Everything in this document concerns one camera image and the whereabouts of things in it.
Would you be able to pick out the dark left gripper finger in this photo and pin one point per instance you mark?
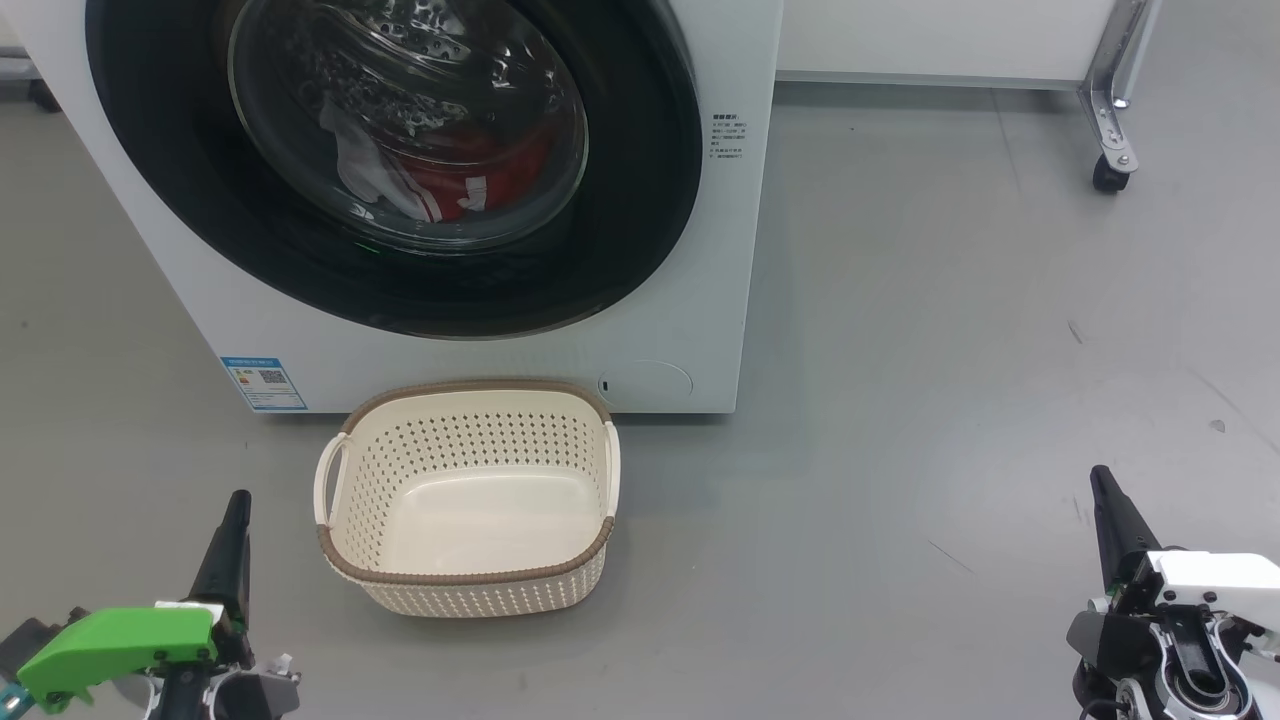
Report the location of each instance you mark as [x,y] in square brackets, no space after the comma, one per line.
[232,560]

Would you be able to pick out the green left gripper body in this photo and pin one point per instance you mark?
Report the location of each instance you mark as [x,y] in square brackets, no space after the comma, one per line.
[110,645]

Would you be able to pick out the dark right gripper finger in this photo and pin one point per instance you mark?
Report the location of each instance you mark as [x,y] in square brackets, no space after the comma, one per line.
[1118,530]

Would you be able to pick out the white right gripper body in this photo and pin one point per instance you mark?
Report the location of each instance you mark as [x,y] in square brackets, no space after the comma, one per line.
[1220,580]

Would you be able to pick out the red garment with white band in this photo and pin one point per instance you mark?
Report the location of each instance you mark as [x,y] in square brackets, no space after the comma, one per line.
[365,170]

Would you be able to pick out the round black glass washer door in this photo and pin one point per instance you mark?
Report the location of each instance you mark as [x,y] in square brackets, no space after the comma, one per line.
[620,250]

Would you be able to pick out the cream perforated laundry basket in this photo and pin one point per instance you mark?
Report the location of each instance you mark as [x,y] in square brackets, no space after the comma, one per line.
[480,500]

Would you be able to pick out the white front-load washing machine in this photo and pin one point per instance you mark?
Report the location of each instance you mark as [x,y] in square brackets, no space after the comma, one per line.
[730,250]

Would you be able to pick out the blue energy label sticker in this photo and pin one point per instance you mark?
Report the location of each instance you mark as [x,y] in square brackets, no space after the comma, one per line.
[264,384]

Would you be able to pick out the metal leg with black caster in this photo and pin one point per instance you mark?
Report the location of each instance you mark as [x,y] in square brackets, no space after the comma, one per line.
[1112,100]

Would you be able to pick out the round white drain filter cover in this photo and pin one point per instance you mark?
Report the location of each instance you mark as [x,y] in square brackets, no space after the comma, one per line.
[650,383]

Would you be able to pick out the black caster wheel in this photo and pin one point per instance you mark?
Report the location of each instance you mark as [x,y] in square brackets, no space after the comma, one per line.
[45,97]

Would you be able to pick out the white furniture panel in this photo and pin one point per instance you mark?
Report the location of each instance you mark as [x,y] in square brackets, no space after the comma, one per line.
[930,40]

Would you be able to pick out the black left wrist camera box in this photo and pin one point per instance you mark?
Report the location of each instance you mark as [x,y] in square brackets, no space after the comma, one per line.
[25,645]

